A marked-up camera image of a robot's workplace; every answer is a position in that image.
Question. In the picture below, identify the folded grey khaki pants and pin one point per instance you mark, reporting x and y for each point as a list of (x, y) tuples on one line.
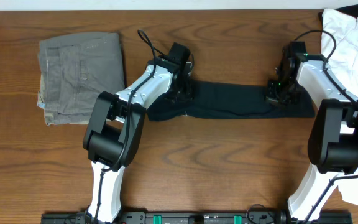
[(75, 69)]

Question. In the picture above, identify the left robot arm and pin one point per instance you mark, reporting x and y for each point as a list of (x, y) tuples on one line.
[(114, 131)]

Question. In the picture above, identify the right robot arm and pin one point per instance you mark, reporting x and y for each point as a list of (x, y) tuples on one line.
[(333, 142)]

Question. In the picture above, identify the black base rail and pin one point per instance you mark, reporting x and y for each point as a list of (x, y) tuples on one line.
[(256, 217)]

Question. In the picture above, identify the black t-shirt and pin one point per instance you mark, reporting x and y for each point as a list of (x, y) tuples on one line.
[(228, 101)]

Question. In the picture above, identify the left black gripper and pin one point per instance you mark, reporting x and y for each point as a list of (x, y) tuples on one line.
[(188, 98)]

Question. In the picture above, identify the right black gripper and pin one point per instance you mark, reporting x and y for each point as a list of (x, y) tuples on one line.
[(270, 94)]

